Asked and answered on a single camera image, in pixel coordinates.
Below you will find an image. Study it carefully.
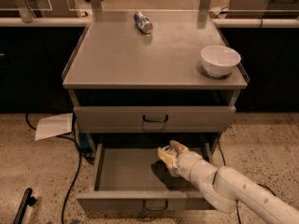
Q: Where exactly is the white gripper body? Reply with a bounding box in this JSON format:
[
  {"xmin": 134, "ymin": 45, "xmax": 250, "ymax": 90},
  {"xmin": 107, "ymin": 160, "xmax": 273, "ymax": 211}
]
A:
[{"xmin": 177, "ymin": 151, "xmax": 203, "ymax": 181}]

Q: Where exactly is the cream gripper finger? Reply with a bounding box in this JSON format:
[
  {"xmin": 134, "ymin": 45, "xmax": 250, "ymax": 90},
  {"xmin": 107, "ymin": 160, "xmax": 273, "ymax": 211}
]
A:
[
  {"xmin": 158, "ymin": 146, "xmax": 179, "ymax": 177},
  {"xmin": 170, "ymin": 140, "xmax": 189, "ymax": 155}
]

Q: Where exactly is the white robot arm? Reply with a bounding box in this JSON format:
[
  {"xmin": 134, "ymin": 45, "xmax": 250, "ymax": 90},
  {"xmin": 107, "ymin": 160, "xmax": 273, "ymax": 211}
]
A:
[{"xmin": 158, "ymin": 141, "xmax": 299, "ymax": 224}]

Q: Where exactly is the closed grey upper drawer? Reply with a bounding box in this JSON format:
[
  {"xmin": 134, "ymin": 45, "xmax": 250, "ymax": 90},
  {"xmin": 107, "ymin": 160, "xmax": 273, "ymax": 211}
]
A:
[{"xmin": 74, "ymin": 106, "xmax": 235, "ymax": 133}]

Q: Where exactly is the open grey middle drawer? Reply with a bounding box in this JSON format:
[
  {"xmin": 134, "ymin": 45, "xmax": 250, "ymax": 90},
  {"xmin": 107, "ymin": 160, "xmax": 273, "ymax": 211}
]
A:
[{"xmin": 77, "ymin": 144, "xmax": 213, "ymax": 212}]

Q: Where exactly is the blue silver soda can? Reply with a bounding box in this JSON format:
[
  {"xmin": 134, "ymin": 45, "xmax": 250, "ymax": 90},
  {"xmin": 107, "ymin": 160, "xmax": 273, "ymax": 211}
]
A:
[{"xmin": 134, "ymin": 11, "xmax": 153, "ymax": 34}]

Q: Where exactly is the grey metal cabinet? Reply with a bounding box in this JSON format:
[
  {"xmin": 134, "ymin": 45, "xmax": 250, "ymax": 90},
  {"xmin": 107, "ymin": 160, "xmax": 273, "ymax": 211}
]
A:
[{"xmin": 63, "ymin": 10, "xmax": 247, "ymax": 146}]

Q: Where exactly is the blue power adapter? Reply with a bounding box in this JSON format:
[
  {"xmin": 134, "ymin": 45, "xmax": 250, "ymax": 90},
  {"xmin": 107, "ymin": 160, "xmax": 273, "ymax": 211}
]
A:
[{"xmin": 78, "ymin": 133, "xmax": 91, "ymax": 149}]

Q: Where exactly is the white ceramic bowl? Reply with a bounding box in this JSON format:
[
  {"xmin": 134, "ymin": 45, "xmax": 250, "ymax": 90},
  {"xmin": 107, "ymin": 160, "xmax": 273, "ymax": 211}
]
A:
[{"xmin": 201, "ymin": 45, "xmax": 241, "ymax": 77}]

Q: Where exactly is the white paper sheet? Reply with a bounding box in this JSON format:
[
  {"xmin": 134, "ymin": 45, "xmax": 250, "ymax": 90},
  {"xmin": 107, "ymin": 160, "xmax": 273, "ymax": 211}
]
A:
[{"xmin": 36, "ymin": 113, "xmax": 73, "ymax": 141}]

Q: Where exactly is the black ribbed floor object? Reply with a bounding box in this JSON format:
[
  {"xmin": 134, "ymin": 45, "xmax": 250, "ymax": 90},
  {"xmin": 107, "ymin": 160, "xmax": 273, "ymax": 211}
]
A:
[{"xmin": 13, "ymin": 188, "xmax": 37, "ymax": 224}]

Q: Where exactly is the black floor cable right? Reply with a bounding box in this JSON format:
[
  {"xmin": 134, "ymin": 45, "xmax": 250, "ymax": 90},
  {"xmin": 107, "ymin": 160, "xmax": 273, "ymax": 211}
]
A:
[{"xmin": 217, "ymin": 140, "xmax": 278, "ymax": 224}]

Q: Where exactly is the black floor cable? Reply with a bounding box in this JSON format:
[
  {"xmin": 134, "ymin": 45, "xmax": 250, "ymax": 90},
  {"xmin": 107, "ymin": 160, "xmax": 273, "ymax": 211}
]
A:
[
  {"xmin": 217, "ymin": 140, "xmax": 278, "ymax": 224},
  {"xmin": 24, "ymin": 111, "xmax": 96, "ymax": 224}
]

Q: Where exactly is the black floor cable left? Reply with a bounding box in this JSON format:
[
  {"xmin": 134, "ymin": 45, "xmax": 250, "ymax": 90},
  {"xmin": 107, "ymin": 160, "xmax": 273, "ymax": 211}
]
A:
[{"xmin": 24, "ymin": 111, "xmax": 96, "ymax": 224}]

